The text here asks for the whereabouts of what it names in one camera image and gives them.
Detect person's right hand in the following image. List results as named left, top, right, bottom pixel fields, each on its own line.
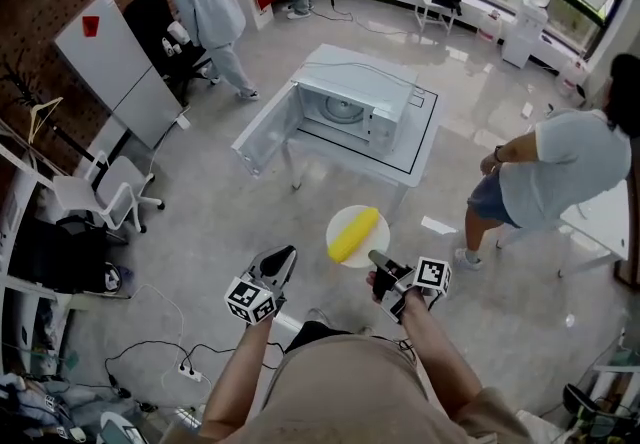
left=365, top=271, right=385, bottom=305

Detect wooden clothes hanger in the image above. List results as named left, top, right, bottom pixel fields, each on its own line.
left=26, top=96, right=65, bottom=146

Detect person's beige shirt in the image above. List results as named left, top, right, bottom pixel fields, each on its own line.
left=162, top=333, right=534, bottom=444

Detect yellow corn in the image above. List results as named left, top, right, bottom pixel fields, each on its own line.
left=326, top=206, right=381, bottom=264

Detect white swivel chair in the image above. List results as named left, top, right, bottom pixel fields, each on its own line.
left=51, top=150, right=167, bottom=235

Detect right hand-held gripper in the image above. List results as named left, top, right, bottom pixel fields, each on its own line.
left=367, top=249, right=453, bottom=326

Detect person's left forearm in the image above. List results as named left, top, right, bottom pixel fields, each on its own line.
left=198, top=315, right=274, bottom=439

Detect black power cable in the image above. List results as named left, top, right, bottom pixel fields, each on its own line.
left=103, top=339, right=286, bottom=401

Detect white square table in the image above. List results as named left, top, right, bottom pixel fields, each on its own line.
left=285, top=43, right=444, bottom=228

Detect person's right forearm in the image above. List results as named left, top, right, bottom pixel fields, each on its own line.
left=401, top=289, right=485, bottom=419

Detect white cable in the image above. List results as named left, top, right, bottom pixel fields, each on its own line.
left=127, top=283, right=187, bottom=367

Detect black backpack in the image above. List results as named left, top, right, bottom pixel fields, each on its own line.
left=8, top=215, right=125, bottom=296

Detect white microwave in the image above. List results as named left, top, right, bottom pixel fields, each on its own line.
left=231, top=42, right=421, bottom=179

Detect white panel board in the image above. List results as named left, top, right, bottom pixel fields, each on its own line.
left=226, top=0, right=276, bottom=32

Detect water jug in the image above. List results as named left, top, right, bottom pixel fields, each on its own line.
left=476, top=10, right=503, bottom=47
left=556, top=58, right=590, bottom=99

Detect black office chair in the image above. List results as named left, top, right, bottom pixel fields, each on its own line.
left=122, top=0, right=215, bottom=104

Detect white refrigerator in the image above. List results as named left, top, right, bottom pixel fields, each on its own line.
left=53, top=0, right=185, bottom=151

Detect white desk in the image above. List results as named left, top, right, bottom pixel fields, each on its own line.
left=494, top=177, right=632, bottom=279

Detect person's black shorts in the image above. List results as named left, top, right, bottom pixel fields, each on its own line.
left=283, top=320, right=354, bottom=354

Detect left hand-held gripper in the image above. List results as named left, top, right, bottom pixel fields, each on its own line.
left=224, top=245, right=299, bottom=327

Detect white water dispenser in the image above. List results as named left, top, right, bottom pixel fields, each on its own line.
left=501, top=0, right=559, bottom=70

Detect white round plate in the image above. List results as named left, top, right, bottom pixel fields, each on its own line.
left=325, top=204, right=392, bottom=270

